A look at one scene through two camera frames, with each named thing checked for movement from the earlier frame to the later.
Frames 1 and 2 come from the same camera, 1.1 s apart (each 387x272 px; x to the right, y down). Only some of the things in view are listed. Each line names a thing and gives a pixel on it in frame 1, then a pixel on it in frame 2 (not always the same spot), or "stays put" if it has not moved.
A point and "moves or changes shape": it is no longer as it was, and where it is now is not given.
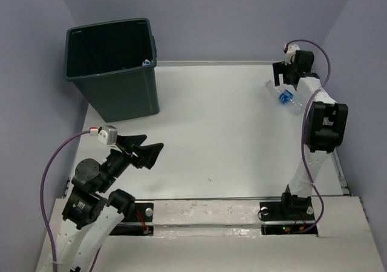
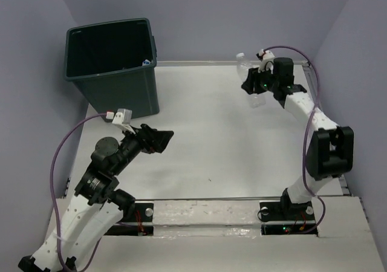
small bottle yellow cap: (146, 62) stays put
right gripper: (279, 68) to (252, 81)
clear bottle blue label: (287, 97) moves or changes shape
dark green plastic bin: (112, 63) stays put
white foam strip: (210, 217) stays put
